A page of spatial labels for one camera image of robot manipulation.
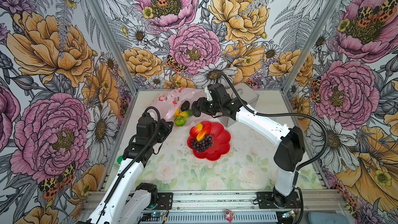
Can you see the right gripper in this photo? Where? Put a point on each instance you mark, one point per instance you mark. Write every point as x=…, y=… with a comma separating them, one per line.
x=201, y=105

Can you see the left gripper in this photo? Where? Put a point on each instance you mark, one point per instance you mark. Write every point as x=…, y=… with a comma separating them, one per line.
x=164, y=125

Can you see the green orange papaya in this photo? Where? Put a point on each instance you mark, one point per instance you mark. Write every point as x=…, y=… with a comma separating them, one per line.
x=186, y=114

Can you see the green apple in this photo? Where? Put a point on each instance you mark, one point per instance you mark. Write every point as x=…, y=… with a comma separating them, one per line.
x=180, y=121

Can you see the red orange mango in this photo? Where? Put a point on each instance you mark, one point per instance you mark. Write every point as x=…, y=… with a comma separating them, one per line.
x=203, y=133

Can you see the red yellow peach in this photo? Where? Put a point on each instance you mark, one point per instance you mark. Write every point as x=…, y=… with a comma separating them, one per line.
x=196, y=130

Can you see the pink plastic bag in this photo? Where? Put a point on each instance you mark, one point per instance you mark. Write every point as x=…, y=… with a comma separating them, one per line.
x=169, y=102

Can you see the dark grape bunch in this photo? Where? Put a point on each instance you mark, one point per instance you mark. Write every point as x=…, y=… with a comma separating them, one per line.
x=203, y=145

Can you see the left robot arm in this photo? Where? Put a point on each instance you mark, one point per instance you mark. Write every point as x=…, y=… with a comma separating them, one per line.
x=120, y=205

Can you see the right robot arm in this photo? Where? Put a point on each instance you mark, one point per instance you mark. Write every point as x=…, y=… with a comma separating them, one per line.
x=289, y=141

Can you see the red flower-shaped plate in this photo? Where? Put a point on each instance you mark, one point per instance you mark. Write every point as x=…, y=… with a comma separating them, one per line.
x=221, y=139

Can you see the green capped white bottle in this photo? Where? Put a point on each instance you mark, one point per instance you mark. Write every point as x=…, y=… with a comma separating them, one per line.
x=119, y=160

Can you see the green circuit board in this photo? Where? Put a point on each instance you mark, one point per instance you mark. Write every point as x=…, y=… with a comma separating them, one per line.
x=154, y=216

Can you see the small pink red object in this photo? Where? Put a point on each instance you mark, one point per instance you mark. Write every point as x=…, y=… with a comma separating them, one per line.
x=229, y=215

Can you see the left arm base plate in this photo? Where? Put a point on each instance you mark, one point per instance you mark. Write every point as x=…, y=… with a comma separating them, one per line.
x=161, y=201

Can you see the white perforated cable duct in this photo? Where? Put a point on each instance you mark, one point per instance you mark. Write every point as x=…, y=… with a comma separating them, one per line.
x=220, y=218

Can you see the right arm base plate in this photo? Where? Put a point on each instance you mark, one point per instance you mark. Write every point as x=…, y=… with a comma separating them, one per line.
x=275, y=200

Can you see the aluminium front rail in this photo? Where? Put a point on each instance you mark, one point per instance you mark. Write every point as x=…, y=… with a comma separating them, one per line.
x=242, y=201

